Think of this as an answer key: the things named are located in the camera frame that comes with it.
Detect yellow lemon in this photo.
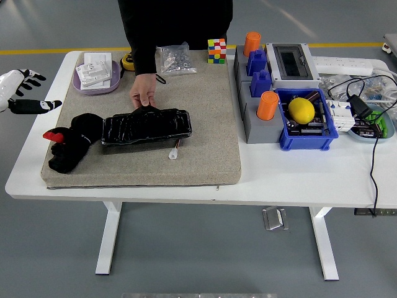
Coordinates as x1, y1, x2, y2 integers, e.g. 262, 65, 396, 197
288, 97, 316, 125

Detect black power cable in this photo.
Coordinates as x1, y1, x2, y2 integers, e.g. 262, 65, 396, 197
327, 74, 397, 218

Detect black power adapter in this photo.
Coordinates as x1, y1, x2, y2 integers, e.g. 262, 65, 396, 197
346, 94, 373, 119

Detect black glossy panel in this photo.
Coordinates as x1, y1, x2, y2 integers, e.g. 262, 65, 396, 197
100, 104, 193, 147

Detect person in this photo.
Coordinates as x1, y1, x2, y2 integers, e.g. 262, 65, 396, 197
117, 0, 234, 109

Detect colourful puzzle cube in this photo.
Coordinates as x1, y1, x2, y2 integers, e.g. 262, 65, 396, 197
207, 38, 227, 65

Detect dark electronic modules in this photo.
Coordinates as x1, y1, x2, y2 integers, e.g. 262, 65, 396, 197
353, 120, 384, 138

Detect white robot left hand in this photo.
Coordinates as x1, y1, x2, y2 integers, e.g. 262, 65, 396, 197
0, 68, 63, 115

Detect white plug with wires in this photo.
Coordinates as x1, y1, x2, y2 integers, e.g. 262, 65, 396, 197
168, 138, 182, 161

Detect white table leg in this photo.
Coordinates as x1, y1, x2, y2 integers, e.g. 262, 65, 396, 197
309, 207, 340, 282
95, 201, 123, 276

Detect white electrical enclosure box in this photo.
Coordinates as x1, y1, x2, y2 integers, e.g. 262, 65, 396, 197
265, 42, 321, 91

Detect blue plastic bin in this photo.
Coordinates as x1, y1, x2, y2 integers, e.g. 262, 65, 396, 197
274, 88, 339, 152

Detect white power strip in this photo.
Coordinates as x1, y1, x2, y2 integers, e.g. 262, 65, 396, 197
311, 55, 375, 76

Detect yellow tape measure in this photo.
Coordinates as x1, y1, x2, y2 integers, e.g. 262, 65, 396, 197
120, 52, 135, 72

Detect white terminal block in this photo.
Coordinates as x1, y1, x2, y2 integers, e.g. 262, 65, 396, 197
325, 99, 356, 132

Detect orange cylinder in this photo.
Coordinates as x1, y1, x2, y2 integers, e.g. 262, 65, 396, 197
243, 31, 262, 58
256, 91, 280, 121

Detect grey peg base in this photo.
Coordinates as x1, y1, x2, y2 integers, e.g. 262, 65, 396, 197
233, 45, 270, 84
238, 81, 285, 145

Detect green connector block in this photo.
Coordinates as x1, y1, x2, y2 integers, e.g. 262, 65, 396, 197
364, 110, 390, 139

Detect grey-brown mat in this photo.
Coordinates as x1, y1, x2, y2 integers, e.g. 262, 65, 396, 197
40, 50, 242, 189

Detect black under-table control box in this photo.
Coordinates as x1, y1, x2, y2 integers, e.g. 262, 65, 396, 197
354, 207, 397, 217

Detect silver metal floor bracket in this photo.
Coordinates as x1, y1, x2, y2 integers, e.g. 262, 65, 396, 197
262, 206, 290, 232

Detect blue square peg block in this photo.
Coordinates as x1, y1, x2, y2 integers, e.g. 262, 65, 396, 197
246, 48, 268, 77
250, 70, 273, 99

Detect clear bags of small parts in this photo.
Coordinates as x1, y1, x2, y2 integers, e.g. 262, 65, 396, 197
319, 73, 397, 106

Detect light blue dish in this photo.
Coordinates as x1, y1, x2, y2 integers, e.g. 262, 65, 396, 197
347, 104, 396, 144

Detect person's right hand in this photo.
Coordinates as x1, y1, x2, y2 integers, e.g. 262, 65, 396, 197
129, 73, 158, 109

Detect purple oval tray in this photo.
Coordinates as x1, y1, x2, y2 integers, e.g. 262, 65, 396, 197
72, 60, 122, 96

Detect white cart edge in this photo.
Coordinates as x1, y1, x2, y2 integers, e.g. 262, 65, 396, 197
382, 33, 397, 60

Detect thick white cord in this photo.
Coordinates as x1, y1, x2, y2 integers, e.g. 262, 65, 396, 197
371, 59, 397, 109

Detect clear bag of screws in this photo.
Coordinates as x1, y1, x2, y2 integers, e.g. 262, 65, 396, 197
156, 42, 198, 76

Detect white wall switch plate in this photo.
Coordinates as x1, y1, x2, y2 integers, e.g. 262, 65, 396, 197
75, 61, 112, 88
83, 52, 113, 71
79, 77, 112, 91

